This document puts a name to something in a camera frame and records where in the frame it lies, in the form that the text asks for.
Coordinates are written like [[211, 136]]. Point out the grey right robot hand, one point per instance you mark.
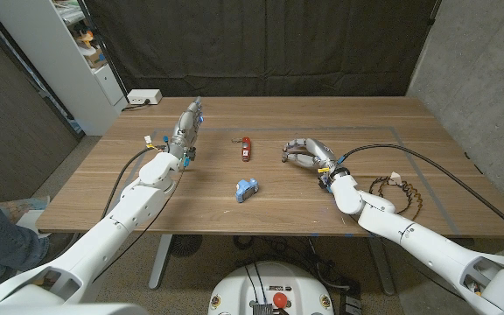
[[322, 153]]

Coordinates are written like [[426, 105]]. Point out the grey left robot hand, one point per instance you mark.
[[185, 129]]

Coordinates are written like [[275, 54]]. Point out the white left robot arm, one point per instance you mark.
[[107, 227]]

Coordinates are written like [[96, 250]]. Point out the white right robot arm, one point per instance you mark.
[[422, 249]]

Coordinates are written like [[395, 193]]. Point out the red multitool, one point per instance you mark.
[[246, 149]]

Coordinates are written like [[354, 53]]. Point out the white power strip box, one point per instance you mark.
[[144, 96]]

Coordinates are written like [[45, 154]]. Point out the black metal pole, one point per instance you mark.
[[103, 50]]

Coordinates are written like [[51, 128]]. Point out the cardboard box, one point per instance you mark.
[[95, 58]]

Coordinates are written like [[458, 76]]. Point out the black round floor fan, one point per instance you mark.
[[186, 245]]

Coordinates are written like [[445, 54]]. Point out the black curtain backdrop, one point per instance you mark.
[[269, 44]]

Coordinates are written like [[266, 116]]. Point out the white table leg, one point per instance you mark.
[[381, 267], [160, 262]]

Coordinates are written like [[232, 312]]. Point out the yellow toy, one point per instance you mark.
[[86, 38]]

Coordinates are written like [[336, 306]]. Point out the white shelf cabinet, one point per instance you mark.
[[55, 57]]

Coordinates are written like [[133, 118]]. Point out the red emergency stop button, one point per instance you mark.
[[280, 300]]

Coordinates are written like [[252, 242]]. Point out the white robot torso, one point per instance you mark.
[[234, 289]]

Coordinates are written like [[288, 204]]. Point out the colourful printed cloth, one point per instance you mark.
[[20, 207]]

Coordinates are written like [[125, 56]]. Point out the blue toy camera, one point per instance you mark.
[[245, 190]]

